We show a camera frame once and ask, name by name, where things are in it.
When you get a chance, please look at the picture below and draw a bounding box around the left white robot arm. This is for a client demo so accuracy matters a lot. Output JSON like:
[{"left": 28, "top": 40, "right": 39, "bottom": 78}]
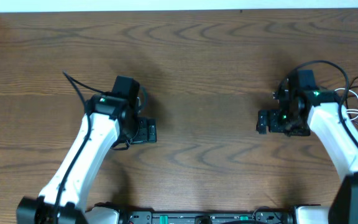
[{"left": 16, "top": 76, "right": 157, "bottom": 223}]

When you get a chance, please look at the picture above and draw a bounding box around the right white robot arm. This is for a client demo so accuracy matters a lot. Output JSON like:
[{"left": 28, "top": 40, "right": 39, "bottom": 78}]
[{"left": 256, "top": 70, "right": 358, "bottom": 223}]

